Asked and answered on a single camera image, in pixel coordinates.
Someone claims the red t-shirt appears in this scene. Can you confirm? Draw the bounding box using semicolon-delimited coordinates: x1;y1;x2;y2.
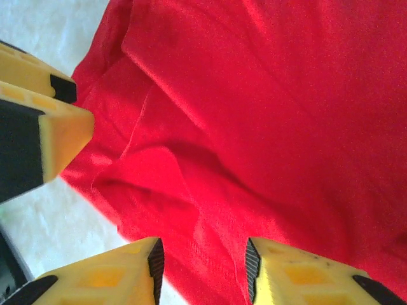
60;0;407;305

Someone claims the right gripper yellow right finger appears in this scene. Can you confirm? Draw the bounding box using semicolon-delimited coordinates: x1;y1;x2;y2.
244;236;407;305

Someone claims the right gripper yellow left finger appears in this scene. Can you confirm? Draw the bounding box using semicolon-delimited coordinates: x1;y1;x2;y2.
0;236;165;305

